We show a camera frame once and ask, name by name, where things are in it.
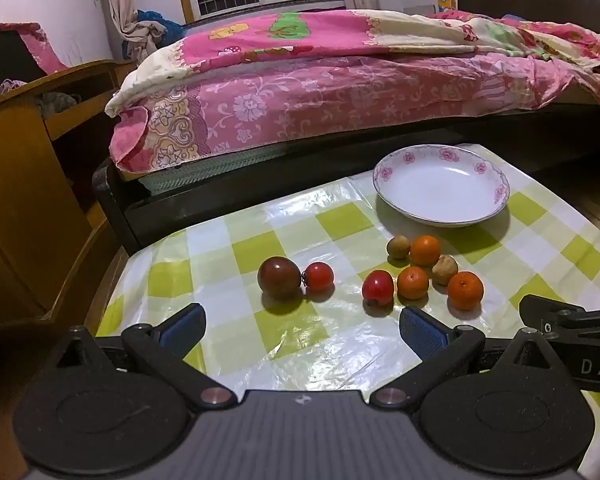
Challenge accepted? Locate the green white checked tablecloth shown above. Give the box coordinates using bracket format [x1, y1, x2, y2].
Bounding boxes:
[95, 142, 600, 413]

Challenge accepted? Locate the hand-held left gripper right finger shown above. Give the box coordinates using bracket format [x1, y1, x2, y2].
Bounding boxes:
[369, 305, 556, 409]

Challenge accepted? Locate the striped mattress edge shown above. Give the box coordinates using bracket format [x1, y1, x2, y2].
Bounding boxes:
[140, 150, 286, 188]

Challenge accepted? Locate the rough tan round fruit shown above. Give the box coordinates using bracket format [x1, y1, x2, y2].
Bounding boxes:
[432, 255, 459, 286]

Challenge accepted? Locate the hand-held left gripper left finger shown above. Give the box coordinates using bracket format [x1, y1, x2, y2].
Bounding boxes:
[50, 302, 238, 409]

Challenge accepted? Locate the small red tomato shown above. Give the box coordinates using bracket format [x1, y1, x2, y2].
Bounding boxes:
[361, 269, 395, 307]
[302, 261, 335, 293]

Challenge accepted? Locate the wooden desk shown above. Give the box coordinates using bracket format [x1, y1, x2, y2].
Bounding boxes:
[0, 59, 141, 333]

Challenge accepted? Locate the pink cartoon print quilt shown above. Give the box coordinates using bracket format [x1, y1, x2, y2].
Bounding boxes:
[105, 9, 600, 117]

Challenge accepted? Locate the orange tangerine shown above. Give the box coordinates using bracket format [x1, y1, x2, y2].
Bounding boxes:
[396, 266, 430, 301]
[447, 270, 483, 311]
[410, 235, 442, 267]

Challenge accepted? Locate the smooth brown longan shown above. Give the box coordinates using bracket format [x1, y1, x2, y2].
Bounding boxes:
[386, 235, 412, 260]

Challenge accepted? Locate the large dark red tomato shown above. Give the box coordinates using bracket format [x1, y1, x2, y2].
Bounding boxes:
[257, 256, 302, 302]

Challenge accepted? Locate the blue clothes pile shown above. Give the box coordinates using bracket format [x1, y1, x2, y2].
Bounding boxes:
[122, 9, 183, 58]

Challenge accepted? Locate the grey cloth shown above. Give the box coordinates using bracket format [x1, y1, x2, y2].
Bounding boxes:
[35, 91, 78, 117]

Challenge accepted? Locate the pink cloth cover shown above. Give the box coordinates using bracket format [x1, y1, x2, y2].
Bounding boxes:
[0, 22, 68, 76]

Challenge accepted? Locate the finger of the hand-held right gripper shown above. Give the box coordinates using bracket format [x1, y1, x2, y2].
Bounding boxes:
[519, 294, 600, 345]

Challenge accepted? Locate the white floral rim plate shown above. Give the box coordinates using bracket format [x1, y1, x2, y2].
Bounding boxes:
[372, 144, 512, 228]

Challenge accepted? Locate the pink floral bed sheet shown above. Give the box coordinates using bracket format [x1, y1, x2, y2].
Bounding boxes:
[109, 52, 600, 173]

